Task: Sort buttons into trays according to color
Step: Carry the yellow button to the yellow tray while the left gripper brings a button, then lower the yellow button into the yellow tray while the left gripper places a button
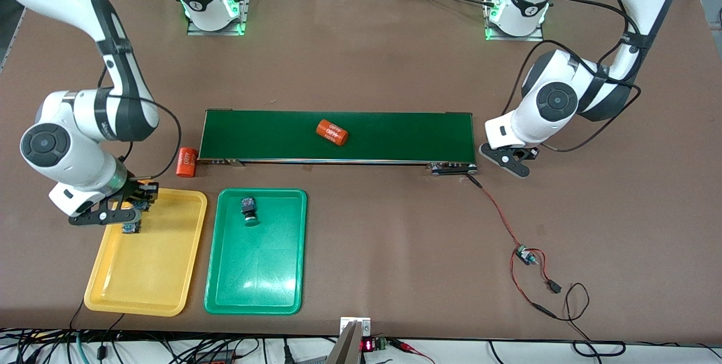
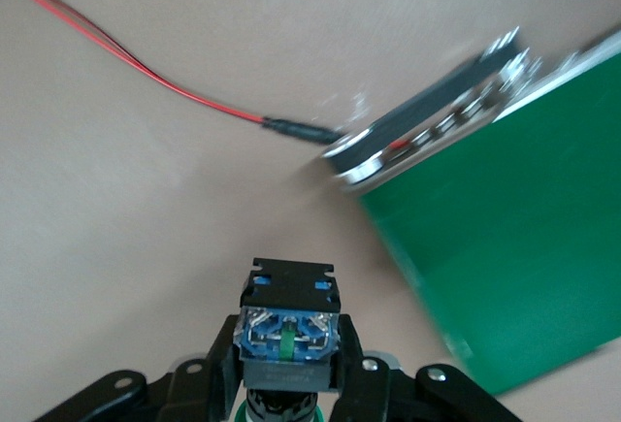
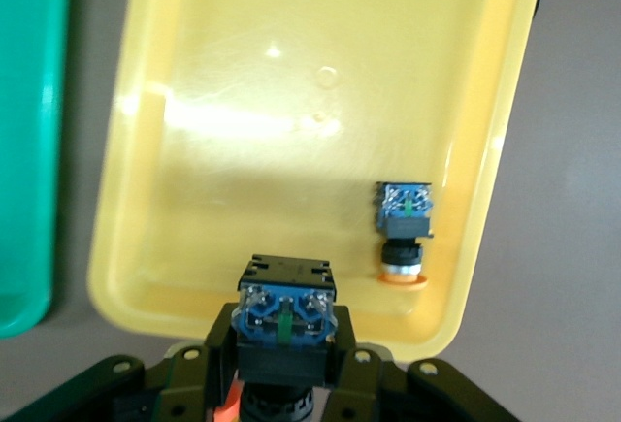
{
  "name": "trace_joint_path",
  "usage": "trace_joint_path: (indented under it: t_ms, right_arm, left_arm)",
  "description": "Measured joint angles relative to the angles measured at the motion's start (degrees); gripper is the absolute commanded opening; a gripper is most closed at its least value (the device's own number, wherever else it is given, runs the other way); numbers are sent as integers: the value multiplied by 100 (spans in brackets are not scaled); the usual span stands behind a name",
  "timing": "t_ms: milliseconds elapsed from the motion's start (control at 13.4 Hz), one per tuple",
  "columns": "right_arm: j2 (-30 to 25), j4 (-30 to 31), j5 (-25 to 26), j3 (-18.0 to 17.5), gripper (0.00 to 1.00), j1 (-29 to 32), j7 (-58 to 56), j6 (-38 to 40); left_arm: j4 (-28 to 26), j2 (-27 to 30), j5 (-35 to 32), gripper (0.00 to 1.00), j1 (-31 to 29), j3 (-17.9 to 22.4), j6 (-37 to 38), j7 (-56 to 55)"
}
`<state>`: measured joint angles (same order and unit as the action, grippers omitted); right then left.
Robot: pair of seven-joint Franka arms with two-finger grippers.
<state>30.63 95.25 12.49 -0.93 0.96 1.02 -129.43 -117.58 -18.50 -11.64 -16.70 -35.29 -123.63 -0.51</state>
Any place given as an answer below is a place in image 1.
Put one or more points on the small green circuit board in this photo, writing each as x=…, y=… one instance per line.
x=524, y=254

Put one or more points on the green plastic tray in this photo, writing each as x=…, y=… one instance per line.
x=256, y=262

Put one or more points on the green cap push button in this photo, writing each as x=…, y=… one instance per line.
x=248, y=206

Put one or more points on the green conveyor belt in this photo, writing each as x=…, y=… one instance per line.
x=395, y=138

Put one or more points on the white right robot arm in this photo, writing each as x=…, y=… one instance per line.
x=73, y=144

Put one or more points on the grey metal camera stand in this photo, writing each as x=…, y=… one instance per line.
x=350, y=347

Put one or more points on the red clip lead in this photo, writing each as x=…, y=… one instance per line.
x=409, y=346

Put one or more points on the red digit display module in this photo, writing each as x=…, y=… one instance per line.
x=368, y=345

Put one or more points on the red black power lead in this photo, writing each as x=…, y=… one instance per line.
x=544, y=310

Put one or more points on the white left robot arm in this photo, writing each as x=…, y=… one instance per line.
x=555, y=101

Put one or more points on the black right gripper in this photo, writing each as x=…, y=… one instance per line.
x=133, y=190

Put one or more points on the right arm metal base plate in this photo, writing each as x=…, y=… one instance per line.
x=243, y=3

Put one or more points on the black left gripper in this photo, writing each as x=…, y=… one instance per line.
x=531, y=153

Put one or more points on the orange 4680 cylinder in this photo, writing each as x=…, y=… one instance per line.
x=186, y=162
x=331, y=132

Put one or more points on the yellow plastic tray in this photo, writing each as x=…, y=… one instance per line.
x=146, y=273

